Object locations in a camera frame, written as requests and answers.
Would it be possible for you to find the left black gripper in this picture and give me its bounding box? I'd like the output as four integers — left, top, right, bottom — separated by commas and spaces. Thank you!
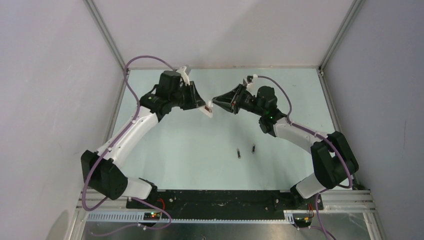
170, 81, 206, 111

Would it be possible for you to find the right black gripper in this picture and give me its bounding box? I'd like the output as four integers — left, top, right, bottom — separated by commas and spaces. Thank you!
212, 83, 265, 117

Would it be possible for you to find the white remote control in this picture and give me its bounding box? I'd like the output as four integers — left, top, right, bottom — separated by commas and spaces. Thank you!
198, 100, 213, 118

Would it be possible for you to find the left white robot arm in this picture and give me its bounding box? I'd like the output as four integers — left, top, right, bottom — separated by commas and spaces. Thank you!
81, 66, 213, 208

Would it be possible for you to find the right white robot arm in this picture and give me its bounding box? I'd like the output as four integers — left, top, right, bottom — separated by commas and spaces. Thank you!
212, 84, 359, 209

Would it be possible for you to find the left controller board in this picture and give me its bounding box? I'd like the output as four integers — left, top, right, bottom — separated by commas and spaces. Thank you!
143, 212, 161, 221

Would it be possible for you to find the controller board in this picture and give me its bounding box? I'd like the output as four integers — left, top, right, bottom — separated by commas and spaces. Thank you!
293, 216, 312, 229
143, 212, 161, 221

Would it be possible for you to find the right controller board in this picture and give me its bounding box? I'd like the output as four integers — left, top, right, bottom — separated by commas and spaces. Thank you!
293, 216, 312, 229

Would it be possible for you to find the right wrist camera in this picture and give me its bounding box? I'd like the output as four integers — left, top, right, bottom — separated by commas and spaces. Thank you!
242, 74, 259, 92

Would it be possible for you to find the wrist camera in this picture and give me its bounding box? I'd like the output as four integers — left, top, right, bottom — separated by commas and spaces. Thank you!
176, 65, 191, 86
242, 74, 259, 92

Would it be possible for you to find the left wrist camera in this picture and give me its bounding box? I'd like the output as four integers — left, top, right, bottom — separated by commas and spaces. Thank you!
176, 65, 191, 86

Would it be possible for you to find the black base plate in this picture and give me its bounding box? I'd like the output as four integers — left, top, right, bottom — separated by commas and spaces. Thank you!
144, 189, 314, 210

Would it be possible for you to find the grey slotted cable duct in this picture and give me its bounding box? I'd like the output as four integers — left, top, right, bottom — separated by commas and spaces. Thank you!
86, 211, 295, 224

